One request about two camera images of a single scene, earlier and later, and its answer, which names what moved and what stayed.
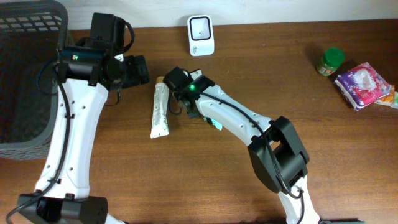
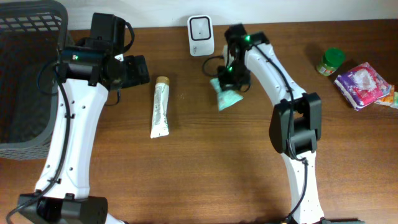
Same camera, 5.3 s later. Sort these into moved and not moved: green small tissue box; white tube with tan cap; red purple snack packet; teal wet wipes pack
Moved: teal wet wipes pack
Not moved: green small tissue box; white tube with tan cap; red purple snack packet
